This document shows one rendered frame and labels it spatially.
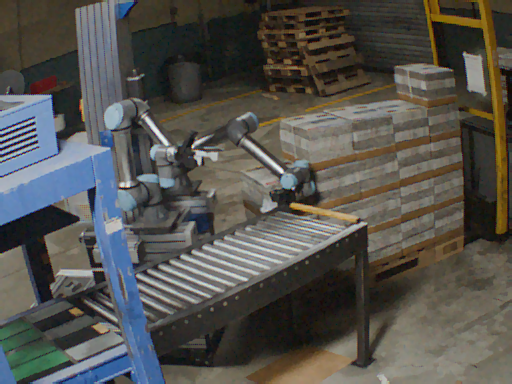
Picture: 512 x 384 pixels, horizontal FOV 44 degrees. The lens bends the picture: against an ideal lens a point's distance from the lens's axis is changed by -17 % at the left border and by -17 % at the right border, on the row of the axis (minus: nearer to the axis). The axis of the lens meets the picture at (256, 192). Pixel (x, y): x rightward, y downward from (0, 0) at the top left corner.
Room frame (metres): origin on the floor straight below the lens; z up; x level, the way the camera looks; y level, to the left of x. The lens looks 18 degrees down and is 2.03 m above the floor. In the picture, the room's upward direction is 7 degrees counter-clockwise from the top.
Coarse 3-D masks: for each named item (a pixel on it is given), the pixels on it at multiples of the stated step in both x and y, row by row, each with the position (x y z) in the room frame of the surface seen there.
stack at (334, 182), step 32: (384, 160) 4.04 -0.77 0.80; (416, 160) 4.13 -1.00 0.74; (256, 192) 3.90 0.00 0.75; (320, 192) 3.87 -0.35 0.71; (352, 192) 3.94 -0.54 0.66; (384, 192) 4.04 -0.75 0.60; (416, 192) 4.13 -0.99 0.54; (352, 224) 3.94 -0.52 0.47; (416, 224) 4.12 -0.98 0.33; (384, 256) 4.03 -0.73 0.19; (416, 256) 4.11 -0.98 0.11; (320, 288) 4.08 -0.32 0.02
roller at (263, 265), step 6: (204, 246) 3.09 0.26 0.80; (210, 246) 3.08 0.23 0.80; (216, 246) 3.06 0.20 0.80; (210, 252) 3.05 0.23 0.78; (216, 252) 3.02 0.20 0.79; (222, 252) 3.00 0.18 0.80; (228, 252) 2.98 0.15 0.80; (234, 252) 2.97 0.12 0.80; (228, 258) 2.96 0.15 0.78; (234, 258) 2.93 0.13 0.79; (240, 258) 2.91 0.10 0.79; (246, 258) 2.89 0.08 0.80; (252, 258) 2.88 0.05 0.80; (246, 264) 2.87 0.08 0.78; (252, 264) 2.85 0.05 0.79; (258, 264) 2.83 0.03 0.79; (264, 264) 2.81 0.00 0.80; (270, 264) 2.79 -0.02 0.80; (264, 270) 2.79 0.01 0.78
